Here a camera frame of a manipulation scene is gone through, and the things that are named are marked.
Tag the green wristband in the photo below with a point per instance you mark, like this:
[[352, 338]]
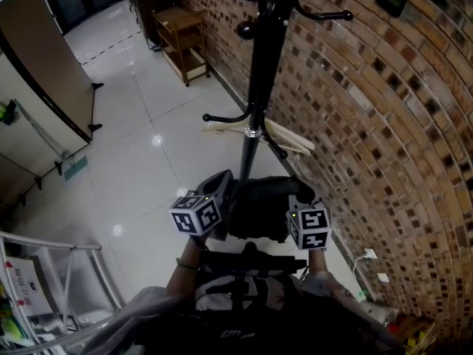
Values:
[[184, 265]]

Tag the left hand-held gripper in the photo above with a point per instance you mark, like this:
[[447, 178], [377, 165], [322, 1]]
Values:
[[194, 216]]

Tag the white wall socket with plug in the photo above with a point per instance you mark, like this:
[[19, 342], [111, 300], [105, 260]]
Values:
[[370, 253]]

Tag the teal floor plate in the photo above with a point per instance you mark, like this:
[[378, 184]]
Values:
[[75, 168]]

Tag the person's grey jacket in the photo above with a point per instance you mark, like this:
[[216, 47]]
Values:
[[148, 324]]

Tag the beige partition panel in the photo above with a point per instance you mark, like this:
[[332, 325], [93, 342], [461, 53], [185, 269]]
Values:
[[22, 139]]

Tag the green hanging item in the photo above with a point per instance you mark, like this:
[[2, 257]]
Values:
[[7, 111]]

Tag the dark grey backpack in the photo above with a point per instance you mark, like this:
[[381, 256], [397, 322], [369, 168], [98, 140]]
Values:
[[258, 205]]

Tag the brown partition panel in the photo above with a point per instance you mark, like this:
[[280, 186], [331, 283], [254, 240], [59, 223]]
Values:
[[40, 50]]

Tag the black wall device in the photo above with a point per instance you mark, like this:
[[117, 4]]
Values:
[[391, 0]]

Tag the white metal shelf rack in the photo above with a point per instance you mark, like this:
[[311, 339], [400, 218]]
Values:
[[85, 248]]

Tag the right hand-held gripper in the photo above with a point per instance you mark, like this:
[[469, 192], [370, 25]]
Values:
[[312, 228]]

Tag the black chest mount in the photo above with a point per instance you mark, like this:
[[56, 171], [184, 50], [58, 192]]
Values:
[[258, 261]]

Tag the person's right forearm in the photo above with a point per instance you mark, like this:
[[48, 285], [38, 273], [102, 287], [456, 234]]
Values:
[[317, 263]]

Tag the dark wooden cabinet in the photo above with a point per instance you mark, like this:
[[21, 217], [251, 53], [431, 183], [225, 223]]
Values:
[[148, 9]]

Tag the white paper sign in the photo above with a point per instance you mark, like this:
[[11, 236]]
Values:
[[27, 287]]

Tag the cream wooden clothes hanger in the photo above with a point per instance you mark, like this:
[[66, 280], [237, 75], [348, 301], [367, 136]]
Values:
[[292, 139]]

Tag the black coat rack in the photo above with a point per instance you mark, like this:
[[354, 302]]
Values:
[[258, 87]]

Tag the cardboard box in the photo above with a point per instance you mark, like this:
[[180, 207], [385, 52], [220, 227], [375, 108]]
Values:
[[414, 335]]

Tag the person's left forearm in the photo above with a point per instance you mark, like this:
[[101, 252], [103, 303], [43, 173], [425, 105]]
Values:
[[183, 279]]

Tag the white blank wall socket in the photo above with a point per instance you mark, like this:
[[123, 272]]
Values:
[[383, 277]]

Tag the wooden shelf trolley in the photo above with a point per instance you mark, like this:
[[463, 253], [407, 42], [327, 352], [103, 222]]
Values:
[[181, 39]]

